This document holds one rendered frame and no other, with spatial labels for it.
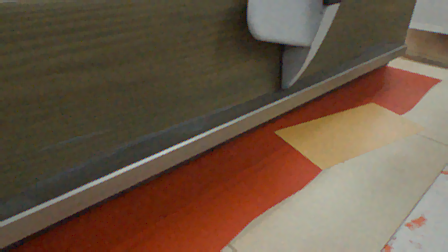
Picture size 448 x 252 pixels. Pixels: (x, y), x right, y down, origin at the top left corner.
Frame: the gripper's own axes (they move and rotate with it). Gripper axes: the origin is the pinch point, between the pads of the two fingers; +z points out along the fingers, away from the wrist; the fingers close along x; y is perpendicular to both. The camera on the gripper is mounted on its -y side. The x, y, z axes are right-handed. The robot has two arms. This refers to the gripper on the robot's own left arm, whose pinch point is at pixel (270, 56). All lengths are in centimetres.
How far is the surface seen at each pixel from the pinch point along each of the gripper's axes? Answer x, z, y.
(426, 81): 5.2, 5.1, -18.7
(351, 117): 4.0, 5.0, -5.7
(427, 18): -44, 29, -200
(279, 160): 3.8, 5.0, 2.9
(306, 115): 1.5, 5.0, -3.3
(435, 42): 3.3, 2.7, -25.2
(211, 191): 3.1, 5.0, 7.9
